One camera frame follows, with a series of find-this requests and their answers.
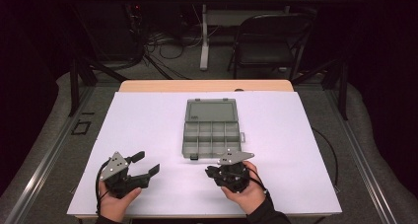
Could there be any thin black floor cable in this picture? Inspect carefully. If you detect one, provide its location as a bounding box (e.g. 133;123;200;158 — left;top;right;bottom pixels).
310;126;340;188

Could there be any person's left hand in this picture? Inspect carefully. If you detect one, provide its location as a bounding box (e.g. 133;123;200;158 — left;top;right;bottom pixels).
98;179;143;224

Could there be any black metal stand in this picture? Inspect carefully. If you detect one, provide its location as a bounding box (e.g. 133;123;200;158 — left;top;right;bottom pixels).
290;57;350;121
67;52;129;117

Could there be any black folding chair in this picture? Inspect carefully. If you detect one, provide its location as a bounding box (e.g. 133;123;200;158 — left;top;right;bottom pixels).
227;12;314;81

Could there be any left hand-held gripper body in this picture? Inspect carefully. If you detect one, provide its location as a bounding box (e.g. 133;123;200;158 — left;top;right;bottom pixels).
99;151;150;199

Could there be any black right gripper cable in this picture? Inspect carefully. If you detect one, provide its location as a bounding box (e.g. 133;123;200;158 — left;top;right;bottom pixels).
241;166;271;198

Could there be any aluminium floor rail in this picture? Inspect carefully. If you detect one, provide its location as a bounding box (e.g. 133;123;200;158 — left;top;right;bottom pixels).
3;85;97;224
323;89;398;224

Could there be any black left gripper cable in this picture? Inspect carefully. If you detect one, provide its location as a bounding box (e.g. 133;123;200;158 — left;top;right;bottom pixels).
95;158;112;216

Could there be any clear grey compartment box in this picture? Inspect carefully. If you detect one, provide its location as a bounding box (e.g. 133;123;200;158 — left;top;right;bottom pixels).
181;98;246;162

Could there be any bundle of floor cables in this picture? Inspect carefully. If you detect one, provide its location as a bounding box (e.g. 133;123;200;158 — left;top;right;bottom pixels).
126;3;220;80

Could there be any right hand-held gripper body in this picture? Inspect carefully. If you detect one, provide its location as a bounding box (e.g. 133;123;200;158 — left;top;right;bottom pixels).
212;150;255;194

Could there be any white table board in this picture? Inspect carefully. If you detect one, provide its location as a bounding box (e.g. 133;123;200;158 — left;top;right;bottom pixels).
66;91;343;217

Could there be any person's right hand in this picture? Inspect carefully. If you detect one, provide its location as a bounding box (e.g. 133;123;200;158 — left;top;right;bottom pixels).
220;160;268;216

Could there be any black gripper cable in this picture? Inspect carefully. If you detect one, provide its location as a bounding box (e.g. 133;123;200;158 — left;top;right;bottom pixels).
241;166;271;198
95;158;112;216

